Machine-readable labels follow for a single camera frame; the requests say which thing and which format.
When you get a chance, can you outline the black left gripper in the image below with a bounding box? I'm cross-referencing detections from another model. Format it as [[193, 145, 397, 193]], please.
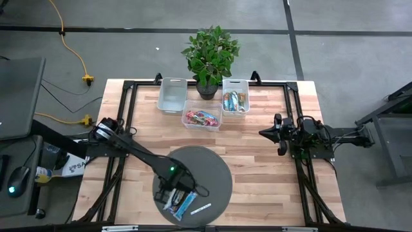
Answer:
[[154, 173, 198, 204]]

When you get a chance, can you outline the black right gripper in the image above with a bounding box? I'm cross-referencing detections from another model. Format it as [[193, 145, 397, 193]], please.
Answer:
[[259, 113, 303, 157]]

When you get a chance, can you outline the blue Quaker granola bar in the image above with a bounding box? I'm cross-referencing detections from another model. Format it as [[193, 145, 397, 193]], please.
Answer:
[[173, 191, 198, 222]]

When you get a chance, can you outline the red silver granola bar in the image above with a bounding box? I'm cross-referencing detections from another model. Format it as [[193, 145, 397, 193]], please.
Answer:
[[201, 112, 220, 128]]

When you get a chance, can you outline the red Chewy granola bar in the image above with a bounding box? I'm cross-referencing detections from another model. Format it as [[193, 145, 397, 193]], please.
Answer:
[[184, 110, 207, 126]]

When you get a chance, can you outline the silver wrapper strip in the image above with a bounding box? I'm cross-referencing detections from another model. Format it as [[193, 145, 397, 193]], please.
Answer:
[[189, 202, 212, 216]]

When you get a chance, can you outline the round grey woven mat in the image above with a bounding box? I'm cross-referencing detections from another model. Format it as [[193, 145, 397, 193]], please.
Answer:
[[152, 145, 233, 228]]

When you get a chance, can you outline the white plastic bin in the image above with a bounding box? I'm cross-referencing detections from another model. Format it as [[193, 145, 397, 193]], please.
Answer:
[[221, 78, 251, 118], [156, 77, 189, 117]]

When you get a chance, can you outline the clear plastic bin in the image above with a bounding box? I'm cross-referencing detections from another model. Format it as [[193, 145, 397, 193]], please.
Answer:
[[180, 99, 223, 133]]

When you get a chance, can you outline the black plant pot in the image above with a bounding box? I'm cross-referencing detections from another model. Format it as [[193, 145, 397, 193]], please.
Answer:
[[195, 80, 220, 101]]

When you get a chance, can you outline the white printed box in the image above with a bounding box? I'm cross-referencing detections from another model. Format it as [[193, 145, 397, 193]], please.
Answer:
[[60, 151, 87, 179]]

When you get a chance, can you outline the green leafy tree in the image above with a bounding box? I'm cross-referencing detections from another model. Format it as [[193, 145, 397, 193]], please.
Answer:
[[181, 24, 241, 88]]

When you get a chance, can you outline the black metal stand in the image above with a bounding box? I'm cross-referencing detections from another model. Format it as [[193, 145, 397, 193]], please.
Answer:
[[355, 81, 412, 188]]

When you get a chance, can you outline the small bottle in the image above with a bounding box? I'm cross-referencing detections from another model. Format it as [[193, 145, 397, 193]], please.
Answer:
[[34, 166, 53, 184]]

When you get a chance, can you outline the black computer mouse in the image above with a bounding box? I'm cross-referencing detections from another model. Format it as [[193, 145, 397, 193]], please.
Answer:
[[6, 166, 30, 198]]

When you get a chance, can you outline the grey side table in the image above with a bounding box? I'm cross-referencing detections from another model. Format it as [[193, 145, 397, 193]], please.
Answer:
[[0, 135, 44, 218]]

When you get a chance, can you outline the dark grey desk top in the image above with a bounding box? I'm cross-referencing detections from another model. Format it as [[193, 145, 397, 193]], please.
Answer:
[[0, 57, 46, 141]]

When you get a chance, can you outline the black aluminium table frame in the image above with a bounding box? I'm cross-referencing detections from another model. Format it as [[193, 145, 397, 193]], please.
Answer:
[[72, 70, 348, 232]]

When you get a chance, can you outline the white metal bracket plate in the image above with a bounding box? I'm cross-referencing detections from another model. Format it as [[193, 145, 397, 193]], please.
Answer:
[[101, 225, 139, 232], [281, 226, 319, 232]]

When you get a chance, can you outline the yellow extension cable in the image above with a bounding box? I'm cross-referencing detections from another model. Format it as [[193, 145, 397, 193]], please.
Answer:
[[34, 111, 94, 127], [48, 0, 96, 87]]

